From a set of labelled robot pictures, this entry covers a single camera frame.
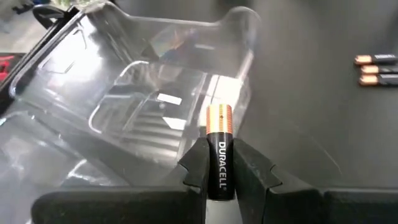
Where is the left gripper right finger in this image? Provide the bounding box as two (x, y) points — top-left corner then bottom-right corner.
(233, 138), (398, 224)

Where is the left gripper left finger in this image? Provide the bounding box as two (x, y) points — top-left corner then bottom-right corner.
(30, 136), (211, 224)

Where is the thick Duracell battery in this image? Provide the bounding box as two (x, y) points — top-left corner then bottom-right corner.
(206, 104), (236, 202)

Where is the slim Duracell battery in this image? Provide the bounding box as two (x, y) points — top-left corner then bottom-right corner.
(358, 74), (398, 87)
(360, 64), (398, 75)
(354, 54), (398, 66)

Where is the clear plastic bin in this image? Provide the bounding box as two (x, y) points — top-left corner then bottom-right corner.
(0, 107), (178, 224)
(7, 0), (264, 187)

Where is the red black tool box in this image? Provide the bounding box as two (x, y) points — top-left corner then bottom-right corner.
(0, 53), (22, 82)

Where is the black table clamp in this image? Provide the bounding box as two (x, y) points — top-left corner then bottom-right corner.
(32, 4), (68, 29)

